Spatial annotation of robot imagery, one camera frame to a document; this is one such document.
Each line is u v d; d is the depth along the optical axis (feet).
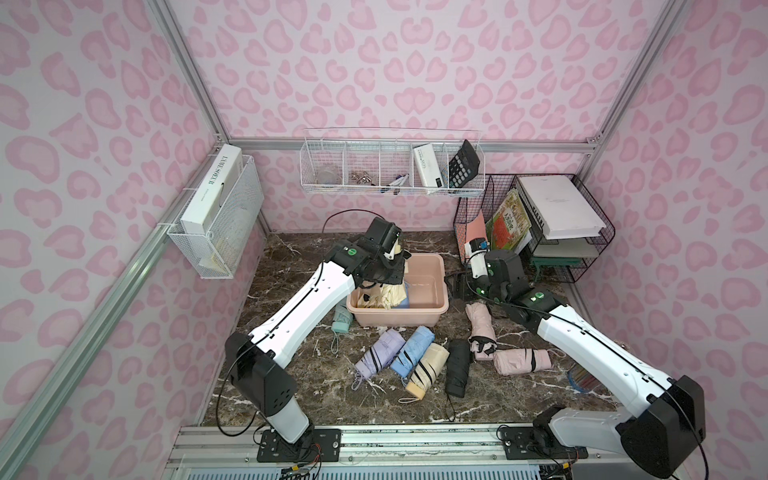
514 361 2.70
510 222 3.34
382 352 2.82
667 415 1.26
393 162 3.22
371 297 3.11
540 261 3.21
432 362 2.74
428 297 3.27
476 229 3.82
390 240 1.97
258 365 1.35
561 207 3.12
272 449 2.36
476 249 2.23
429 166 2.98
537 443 2.23
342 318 3.04
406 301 3.20
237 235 2.81
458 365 2.75
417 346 2.82
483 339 2.82
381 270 2.03
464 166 3.02
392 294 2.46
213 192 2.30
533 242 3.02
